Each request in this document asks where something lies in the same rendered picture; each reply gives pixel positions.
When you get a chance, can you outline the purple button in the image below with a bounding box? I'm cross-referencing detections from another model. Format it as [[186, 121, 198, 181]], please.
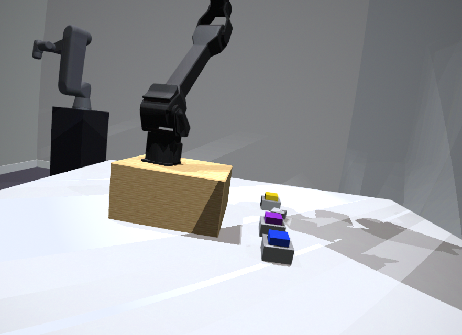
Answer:
[[258, 211, 286, 237]]

